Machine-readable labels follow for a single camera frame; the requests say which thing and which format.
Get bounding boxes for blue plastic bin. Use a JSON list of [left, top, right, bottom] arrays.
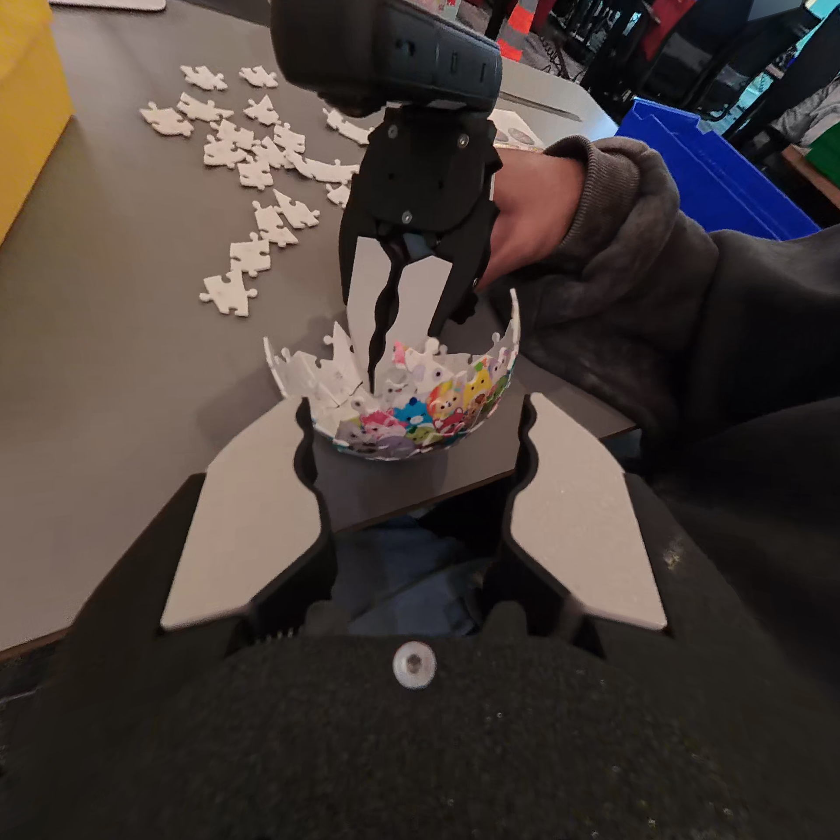
[[616, 97, 821, 242]]

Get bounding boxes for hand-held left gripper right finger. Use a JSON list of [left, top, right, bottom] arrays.
[[486, 392, 669, 657]]

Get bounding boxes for person's right hand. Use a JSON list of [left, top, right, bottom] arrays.
[[476, 146, 588, 291]]

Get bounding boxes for person's leg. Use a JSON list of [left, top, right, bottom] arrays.
[[331, 518, 493, 637]]

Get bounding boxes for orange striped cone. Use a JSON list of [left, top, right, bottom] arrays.
[[495, 0, 546, 63]]

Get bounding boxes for joined white puzzle strip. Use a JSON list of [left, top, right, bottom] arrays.
[[322, 107, 376, 147]]

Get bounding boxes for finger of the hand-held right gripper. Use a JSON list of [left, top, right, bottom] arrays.
[[344, 233, 401, 395], [371, 256, 454, 396]]

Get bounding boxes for printed puzzle instruction leaflet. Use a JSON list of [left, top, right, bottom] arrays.
[[489, 108, 546, 153]]

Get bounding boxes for row of dark chairs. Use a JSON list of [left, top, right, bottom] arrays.
[[577, 0, 821, 142]]

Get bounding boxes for pile white puzzle pieces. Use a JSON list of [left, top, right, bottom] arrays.
[[139, 64, 376, 210]]

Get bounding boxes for yellow plastic bin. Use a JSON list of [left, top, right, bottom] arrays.
[[0, 0, 74, 245]]

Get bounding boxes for partly built puzzle ball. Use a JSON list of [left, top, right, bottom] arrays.
[[262, 287, 524, 462]]

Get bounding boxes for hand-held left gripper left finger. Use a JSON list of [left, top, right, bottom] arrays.
[[161, 397, 339, 644]]

